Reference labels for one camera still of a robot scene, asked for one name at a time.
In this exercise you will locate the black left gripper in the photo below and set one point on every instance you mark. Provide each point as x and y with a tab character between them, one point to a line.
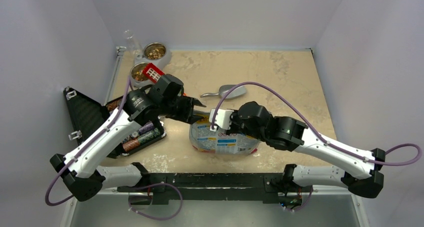
186	115

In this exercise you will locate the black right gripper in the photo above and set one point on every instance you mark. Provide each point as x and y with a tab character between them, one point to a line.
232	129

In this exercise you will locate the colourful pet food bag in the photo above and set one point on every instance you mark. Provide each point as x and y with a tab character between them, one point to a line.
218	142

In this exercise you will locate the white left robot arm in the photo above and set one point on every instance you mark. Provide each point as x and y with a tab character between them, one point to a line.
81	169

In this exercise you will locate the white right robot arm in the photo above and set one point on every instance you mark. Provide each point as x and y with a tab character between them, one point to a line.
349	167

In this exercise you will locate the grey double pet bowl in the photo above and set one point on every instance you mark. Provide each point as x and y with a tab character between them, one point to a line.
155	53

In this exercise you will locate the clear water bottle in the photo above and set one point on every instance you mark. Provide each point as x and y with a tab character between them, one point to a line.
133	45

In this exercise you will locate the black poker chip case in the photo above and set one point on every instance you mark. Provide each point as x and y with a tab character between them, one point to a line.
87	115

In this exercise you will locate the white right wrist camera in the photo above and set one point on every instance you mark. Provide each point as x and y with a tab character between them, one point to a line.
221	118

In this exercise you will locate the red toy block frame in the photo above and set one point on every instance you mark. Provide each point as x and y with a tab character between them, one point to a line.
152	72

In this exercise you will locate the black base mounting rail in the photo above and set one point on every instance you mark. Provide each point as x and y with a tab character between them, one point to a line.
223	195

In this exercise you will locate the aluminium frame rail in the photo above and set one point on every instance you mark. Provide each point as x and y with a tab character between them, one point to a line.
334	189

